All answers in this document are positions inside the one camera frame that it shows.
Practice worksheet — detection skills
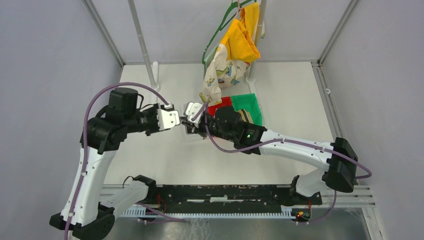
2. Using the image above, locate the gold card with stripe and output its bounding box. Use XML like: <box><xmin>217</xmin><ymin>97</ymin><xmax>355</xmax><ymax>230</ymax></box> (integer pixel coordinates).
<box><xmin>237</xmin><ymin>109</ymin><xmax>254</xmax><ymax>124</ymax></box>

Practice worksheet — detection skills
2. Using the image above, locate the red plastic bin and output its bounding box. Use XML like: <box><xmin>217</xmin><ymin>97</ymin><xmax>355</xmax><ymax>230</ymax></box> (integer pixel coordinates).
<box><xmin>207</xmin><ymin>96</ymin><xmax>233</xmax><ymax>117</ymax></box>

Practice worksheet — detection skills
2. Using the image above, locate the metal rack pole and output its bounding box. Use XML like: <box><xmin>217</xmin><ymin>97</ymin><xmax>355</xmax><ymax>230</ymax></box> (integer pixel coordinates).
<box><xmin>245</xmin><ymin>0</ymin><xmax>268</xmax><ymax>84</ymax></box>
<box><xmin>127</xmin><ymin>0</ymin><xmax>153</xmax><ymax>77</ymax></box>

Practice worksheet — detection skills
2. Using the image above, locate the green plastic bin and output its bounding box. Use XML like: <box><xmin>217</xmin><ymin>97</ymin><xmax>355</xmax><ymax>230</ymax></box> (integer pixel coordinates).
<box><xmin>230</xmin><ymin>93</ymin><xmax>263</xmax><ymax>126</ymax></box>

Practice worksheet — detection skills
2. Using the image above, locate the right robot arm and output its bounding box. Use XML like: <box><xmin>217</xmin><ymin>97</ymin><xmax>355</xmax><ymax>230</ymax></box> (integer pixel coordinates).
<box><xmin>180</xmin><ymin>104</ymin><xmax>358</xmax><ymax>204</ymax></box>

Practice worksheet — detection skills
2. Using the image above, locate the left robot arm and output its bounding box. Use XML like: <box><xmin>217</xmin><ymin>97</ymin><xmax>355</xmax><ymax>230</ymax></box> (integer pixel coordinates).
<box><xmin>49</xmin><ymin>87</ymin><xmax>163</xmax><ymax>240</ymax></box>

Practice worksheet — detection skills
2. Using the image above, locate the white slotted cable duct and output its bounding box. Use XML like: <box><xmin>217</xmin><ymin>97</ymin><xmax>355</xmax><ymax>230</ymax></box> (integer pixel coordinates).
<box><xmin>120</xmin><ymin>205</ymin><xmax>296</xmax><ymax>220</ymax></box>

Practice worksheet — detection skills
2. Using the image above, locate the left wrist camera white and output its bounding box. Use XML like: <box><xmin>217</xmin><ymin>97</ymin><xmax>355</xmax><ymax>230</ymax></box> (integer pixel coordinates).
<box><xmin>157</xmin><ymin>104</ymin><xmax>181</xmax><ymax>131</ymax></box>

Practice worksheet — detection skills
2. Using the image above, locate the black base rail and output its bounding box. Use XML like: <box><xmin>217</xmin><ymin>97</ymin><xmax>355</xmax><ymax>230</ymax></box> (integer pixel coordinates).
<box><xmin>142</xmin><ymin>184</ymin><xmax>323</xmax><ymax>214</ymax></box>

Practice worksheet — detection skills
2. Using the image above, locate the green clothes hanger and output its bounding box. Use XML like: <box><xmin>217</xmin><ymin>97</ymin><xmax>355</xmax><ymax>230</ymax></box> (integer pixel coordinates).
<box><xmin>201</xmin><ymin>0</ymin><xmax>257</xmax><ymax>65</ymax></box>

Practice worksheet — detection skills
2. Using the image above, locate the left white rack foot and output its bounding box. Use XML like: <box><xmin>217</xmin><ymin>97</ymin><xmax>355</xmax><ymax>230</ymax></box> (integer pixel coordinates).
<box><xmin>148</xmin><ymin>61</ymin><xmax>161</xmax><ymax>92</ymax></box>

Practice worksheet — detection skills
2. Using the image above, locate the left metal rack pole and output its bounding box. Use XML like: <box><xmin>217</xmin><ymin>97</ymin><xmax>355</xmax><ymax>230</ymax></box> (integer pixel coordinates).
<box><xmin>127</xmin><ymin>0</ymin><xmax>153</xmax><ymax>77</ymax></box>

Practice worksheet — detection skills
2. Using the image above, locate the yellow patterned garment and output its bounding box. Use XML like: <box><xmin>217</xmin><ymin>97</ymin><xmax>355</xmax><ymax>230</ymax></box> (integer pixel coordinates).
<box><xmin>199</xmin><ymin>2</ymin><xmax>261</xmax><ymax>106</ymax></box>

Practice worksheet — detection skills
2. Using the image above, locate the right metal rack pole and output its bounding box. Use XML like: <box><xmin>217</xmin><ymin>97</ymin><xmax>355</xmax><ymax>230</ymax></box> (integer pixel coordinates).
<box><xmin>245</xmin><ymin>0</ymin><xmax>268</xmax><ymax>84</ymax></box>

